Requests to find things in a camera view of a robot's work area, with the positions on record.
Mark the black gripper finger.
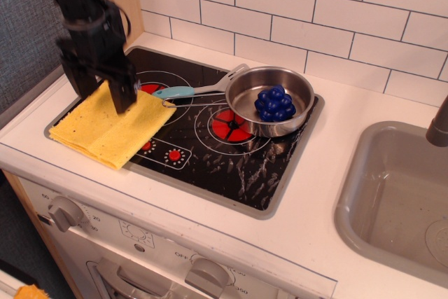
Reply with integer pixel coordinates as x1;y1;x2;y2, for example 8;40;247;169
62;60;98;99
108;80;137;114

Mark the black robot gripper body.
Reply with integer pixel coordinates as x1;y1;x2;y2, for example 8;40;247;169
57;3;139;91

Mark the yellow cloth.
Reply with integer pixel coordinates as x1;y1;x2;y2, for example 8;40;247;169
49;81;176;170

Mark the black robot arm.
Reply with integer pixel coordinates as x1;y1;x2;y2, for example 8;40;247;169
55;0;140;113

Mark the grey left oven knob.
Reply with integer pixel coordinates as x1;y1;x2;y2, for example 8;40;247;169
48;196;84;232

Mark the grey oven knob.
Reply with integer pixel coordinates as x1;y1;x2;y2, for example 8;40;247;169
185;258;230;298
48;196;84;232

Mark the silver metal pan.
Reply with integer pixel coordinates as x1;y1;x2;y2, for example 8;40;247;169
153;64;315;137

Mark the blue toy grape cluster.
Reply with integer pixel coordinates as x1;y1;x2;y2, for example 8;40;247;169
254;85;297;123

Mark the grey right oven knob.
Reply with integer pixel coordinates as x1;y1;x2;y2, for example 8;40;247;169
185;258;230;298

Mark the orange object at corner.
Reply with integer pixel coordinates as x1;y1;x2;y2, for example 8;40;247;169
13;285;50;299

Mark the grey toy sink basin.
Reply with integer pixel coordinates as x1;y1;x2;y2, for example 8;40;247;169
335;121;447;287

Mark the grey faucet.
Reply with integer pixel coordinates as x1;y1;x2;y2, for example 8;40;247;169
426;97;448;147

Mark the spatula with light blue handle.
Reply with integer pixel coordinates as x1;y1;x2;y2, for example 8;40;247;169
153;64;249;99

